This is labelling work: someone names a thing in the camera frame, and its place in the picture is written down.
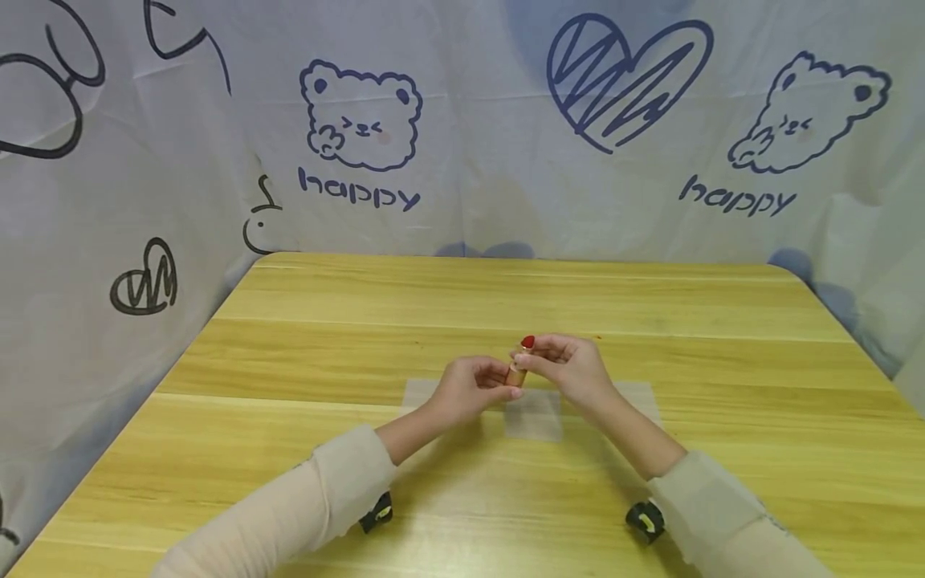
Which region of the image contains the person's left hand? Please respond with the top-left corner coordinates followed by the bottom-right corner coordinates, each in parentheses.
top-left (426, 356), bottom-right (525, 427)

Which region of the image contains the person's right hand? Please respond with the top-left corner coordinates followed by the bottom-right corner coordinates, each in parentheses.
top-left (511, 334), bottom-right (617, 415)

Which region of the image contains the gold lipstick with red tip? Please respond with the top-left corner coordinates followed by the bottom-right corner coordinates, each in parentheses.
top-left (505, 336), bottom-right (536, 389)

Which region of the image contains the person's left forearm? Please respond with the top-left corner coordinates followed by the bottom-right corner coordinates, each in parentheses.
top-left (150, 400), bottom-right (446, 578)

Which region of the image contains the person's right forearm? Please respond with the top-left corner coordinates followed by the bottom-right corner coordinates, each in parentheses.
top-left (581, 387), bottom-right (839, 578)

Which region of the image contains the clear tape patch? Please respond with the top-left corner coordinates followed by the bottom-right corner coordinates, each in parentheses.
top-left (401, 377), bottom-right (662, 443)

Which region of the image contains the black wrist band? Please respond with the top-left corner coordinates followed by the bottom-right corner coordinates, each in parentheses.
top-left (359, 491), bottom-right (394, 535)
top-left (625, 500), bottom-right (666, 546)

